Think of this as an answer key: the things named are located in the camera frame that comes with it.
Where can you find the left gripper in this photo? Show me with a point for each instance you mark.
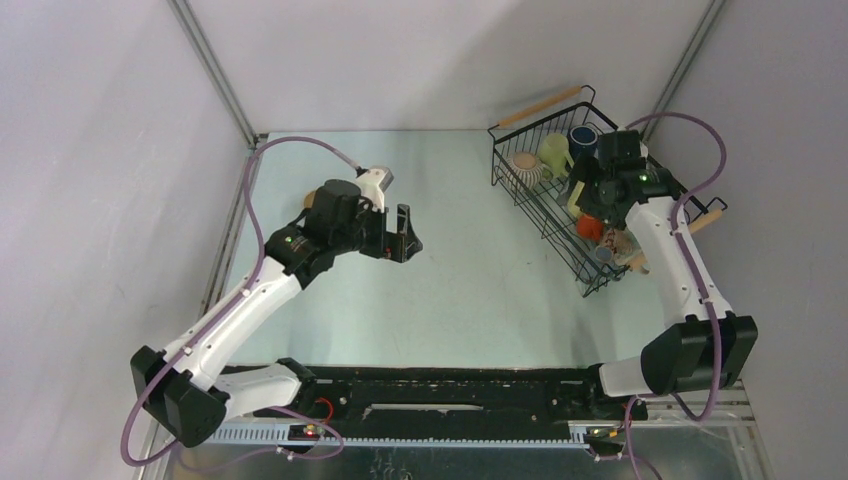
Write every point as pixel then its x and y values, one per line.
pixel 393 246

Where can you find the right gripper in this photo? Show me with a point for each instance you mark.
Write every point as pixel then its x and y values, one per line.
pixel 588 171

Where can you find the floral patterned mug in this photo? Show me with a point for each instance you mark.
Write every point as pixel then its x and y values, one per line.
pixel 619 248

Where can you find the beige ceramic cup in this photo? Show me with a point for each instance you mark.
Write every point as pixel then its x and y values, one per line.
pixel 309 199

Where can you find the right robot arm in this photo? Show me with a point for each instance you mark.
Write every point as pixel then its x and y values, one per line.
pixel 705 344

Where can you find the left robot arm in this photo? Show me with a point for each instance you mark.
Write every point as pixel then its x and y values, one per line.
pixel 184 386

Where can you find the yellow mug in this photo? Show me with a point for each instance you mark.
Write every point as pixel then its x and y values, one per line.
pixel 571 196

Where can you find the orange small cup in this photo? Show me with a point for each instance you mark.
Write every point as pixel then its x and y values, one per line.
pixel 590 228

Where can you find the dark blue mug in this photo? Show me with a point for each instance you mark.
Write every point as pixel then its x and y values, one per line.
pixel 582 140

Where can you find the light green mug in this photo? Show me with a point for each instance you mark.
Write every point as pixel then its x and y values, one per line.
pixel 554 152

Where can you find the white ribbed cup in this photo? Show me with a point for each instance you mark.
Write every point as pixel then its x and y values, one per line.
pixel 526 171

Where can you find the black wire dish rack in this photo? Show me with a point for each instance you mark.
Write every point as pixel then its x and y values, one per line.
pixel 545 206

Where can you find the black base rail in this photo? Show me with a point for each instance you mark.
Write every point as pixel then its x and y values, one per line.
pixel 460 404

